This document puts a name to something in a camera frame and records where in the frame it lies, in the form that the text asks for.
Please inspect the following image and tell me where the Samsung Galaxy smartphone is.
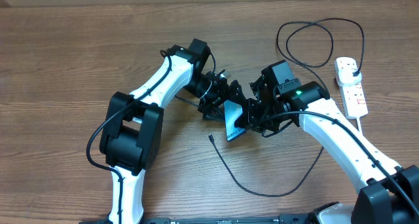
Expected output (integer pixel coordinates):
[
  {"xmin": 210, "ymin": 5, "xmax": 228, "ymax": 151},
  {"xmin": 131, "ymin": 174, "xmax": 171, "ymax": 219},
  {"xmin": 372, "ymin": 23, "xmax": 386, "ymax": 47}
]
[{"xmin": 224, "ymin": 100, "xmax": 246, "ymax": 141}]

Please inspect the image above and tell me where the white charger plug adapter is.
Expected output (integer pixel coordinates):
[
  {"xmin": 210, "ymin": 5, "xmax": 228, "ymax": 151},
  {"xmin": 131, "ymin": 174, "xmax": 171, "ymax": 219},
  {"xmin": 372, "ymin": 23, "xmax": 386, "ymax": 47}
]
[{"xmin": 336, "ymin": 69, "xmax": 362, "ymax": 87}]

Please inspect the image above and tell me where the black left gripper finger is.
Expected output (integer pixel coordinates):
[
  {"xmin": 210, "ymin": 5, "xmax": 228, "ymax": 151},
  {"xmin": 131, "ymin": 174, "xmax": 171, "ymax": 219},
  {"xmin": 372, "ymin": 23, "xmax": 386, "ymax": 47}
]
[
  {"xmin": 228, "ymin": 80, "xmax": 246, "ymax": 105},
  {"xmin": 202, "ymin": 107, "xmax": 225, "ymax": 122}
]

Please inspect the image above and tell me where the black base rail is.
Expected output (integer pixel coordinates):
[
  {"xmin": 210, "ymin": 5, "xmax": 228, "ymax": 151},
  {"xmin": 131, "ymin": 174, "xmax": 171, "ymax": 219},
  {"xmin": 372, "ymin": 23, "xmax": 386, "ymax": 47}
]
[{"xmin": 78, "ymin": 213, "xmax": 312, "ymax": 224}]

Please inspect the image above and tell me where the white power strip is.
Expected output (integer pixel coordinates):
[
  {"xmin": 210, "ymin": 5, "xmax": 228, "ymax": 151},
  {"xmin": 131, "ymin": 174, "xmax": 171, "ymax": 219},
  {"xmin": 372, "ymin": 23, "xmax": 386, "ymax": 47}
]
[{"xmin": 334, "ymin": 57, "xmax": 368, "ymax": 119}]

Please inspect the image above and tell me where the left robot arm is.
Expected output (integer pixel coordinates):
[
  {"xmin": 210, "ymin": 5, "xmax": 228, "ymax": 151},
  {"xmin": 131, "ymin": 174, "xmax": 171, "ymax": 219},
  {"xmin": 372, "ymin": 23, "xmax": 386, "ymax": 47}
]
[{"xmin": 100, "ymin": 39, "xmax": 242, "ymax": 223}]

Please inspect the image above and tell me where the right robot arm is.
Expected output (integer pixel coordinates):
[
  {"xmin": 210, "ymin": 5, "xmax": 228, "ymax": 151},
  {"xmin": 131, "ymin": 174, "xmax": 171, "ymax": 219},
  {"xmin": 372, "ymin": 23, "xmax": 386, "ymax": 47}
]
[{"xmin": 226, "ymin": 61, "xmax": 418, "ymax": 224}]

